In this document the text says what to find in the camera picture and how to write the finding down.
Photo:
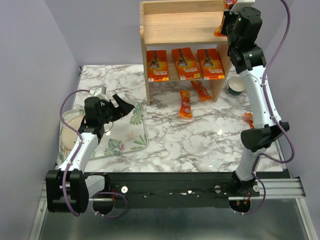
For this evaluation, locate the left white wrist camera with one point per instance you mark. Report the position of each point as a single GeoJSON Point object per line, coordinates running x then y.
{"type": "Point", "coordinates": [100, 93]}

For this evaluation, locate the cream and pink plate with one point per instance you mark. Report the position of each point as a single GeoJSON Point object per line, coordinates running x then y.
{"type": "Point", "coordinates": [68, 136]}

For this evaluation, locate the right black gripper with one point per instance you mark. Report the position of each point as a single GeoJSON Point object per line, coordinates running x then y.
{"type": "Point", "coordinates": [228, 16]}

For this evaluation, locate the leaf-patterned serving tray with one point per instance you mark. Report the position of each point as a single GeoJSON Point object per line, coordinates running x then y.
{"type": "Point", "coordinates": [125, 135]}

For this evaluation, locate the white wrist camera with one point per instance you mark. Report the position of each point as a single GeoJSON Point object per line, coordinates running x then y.
{"type": "Point", "coordinates": [237, 5]}
{"type": "Point", "coordinates": [100, 93]}

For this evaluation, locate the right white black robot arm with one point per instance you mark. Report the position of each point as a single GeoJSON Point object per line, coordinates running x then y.
{"type": "Point", "coordinates": [241, 26]}

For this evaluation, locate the dark green ceramic bowl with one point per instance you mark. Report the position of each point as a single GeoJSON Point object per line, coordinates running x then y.
{"type": "Point", "coordinates": [236, 86]}

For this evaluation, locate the orange razor pouch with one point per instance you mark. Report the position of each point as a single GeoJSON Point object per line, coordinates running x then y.
{"type": "Point", "coordinates": [250, 119]}
{"type": "Point", "coordinates": [201, 90]}
{"type": "Point", "coordinates": [228, 4]}
{"type": "Point", "coordinates": [185, 108]}

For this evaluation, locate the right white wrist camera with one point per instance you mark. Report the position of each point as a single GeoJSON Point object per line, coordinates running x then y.
{"type": "Point", "coordinates": [237, 5]}

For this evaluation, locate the orange razor box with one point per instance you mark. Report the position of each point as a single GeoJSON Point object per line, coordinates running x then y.
{"type": "Point", "coordinates": [210, 64]}
{"type": "Point", "coordinates": [157, 66]}
{"type": "Point", "coordinates": [185, 64]}

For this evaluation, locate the aluminium frame rail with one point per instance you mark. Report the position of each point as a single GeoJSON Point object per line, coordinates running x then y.
{"type": "Point", "coordinates": [290, 188]}

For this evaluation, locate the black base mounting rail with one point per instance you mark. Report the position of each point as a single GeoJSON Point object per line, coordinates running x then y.
{"type": "Point", "coordinates": [146, 190]}

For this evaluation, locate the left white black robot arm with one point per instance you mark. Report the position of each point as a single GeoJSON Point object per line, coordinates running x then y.
{"type": "Point", "coordinates": [77, 150]}

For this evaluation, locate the wooden two-tier shelf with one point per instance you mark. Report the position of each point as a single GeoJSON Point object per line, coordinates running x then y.
{"type": "Point", "coordinates": [176, 23]}

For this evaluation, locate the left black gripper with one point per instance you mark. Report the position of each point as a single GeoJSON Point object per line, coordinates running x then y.
{"type": "Point", "coordinates": [123, 109]}

